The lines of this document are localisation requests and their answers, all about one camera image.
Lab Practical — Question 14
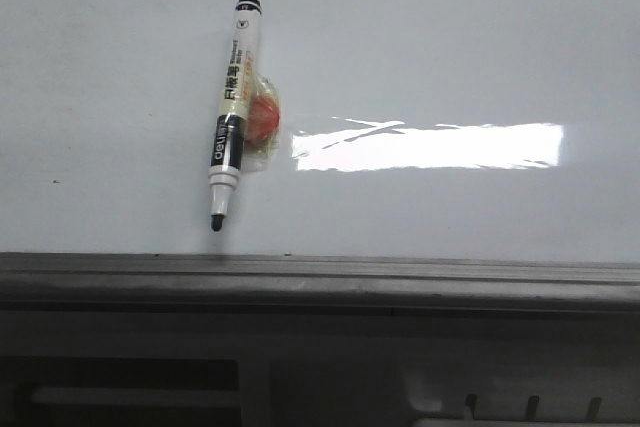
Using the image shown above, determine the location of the red magnet taped to marker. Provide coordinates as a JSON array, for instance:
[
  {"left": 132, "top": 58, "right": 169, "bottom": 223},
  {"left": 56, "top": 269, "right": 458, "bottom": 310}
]
[{"left": 242, "top": 74, "right": 281, "bottom": 173}]

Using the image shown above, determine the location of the black white whiteboard marker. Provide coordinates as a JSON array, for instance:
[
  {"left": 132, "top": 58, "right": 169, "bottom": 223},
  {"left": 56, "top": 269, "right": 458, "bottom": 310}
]
[{"left": 208, "top": 0, "right": 262, "bottom": 232}]

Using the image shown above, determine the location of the white whiteboard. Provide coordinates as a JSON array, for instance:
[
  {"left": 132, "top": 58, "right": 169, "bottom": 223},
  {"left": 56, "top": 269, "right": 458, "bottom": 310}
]
[{"left": 1, "top": 0, "right": 639, "bottom": 263}]

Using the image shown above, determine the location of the white machine base below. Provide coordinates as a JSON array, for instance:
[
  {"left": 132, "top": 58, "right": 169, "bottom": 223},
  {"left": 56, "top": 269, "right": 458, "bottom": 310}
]
[{"left": 1, "top": 311, "right": 639, "bottom": 426}]

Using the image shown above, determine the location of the grey whiteboard frame rail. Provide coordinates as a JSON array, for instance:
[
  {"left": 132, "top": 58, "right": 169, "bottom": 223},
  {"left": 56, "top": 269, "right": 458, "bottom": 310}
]
[{"left": 1, "top": 252, "right": 639, "bottom": 315}]

